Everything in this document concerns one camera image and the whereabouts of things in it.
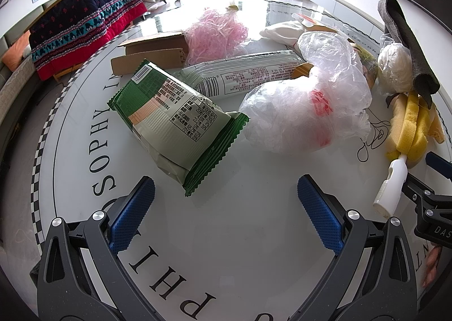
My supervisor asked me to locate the clear plastic bag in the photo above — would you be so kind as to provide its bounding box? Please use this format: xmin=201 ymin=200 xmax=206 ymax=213
xmin=239 ymin=31 xmax=372 ymax=154

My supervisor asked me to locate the pink shredded paper bag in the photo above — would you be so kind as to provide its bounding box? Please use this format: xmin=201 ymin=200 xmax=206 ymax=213
xmin=184 ymin=5 xmax=248 ymax=65

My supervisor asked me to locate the orange white medicine box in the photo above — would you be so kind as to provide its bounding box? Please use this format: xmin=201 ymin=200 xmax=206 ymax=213
xmin=292 ymin=13 xmax=338 ymax=33

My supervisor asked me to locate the person right hand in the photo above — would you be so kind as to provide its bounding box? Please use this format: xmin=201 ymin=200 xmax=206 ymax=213
xmin=422 ymin=244 xmax=442 ymax=288

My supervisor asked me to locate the yellow sponge brush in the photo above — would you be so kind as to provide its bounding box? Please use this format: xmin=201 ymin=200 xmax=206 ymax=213
xmin=372 ymin=91 xmax=447 ymax=219

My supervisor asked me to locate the white wrapped ball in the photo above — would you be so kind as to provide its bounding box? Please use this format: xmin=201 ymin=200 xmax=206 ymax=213
xmin=378 ymin=42 xmax=414 ymax=94

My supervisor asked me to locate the green snack bag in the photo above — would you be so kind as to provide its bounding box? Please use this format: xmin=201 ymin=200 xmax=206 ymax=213
xmin=107 ymin=60 xmax=249 ymax=196

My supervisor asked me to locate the white cloth pouch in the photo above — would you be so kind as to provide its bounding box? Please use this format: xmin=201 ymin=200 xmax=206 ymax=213
xmin=260 ymin=20 xmax=306 ymax=47

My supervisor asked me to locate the green sofa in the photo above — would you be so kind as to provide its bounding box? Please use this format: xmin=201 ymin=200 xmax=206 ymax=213
xmin=1 ymin=6 xmax=44 ymax=153

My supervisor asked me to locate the long white green wrapper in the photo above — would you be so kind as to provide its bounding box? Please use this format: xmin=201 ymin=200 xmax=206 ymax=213
xmin=175 ymin=50 xmax=305 ymax=101

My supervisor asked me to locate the orange cushion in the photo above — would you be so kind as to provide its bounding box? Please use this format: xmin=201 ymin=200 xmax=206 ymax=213
xmin=1 ymin=31 xmax=31 ymax=72

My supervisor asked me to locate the brown cardboard box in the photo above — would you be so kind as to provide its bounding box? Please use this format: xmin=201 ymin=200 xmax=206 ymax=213
xmin=110 ymin=31 xmax=189 ymax=76

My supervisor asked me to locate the red patterned blanket bed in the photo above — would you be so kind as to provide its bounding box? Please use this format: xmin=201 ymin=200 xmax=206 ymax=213
xmin=29 ymin=0 xmax=146 ymax=81

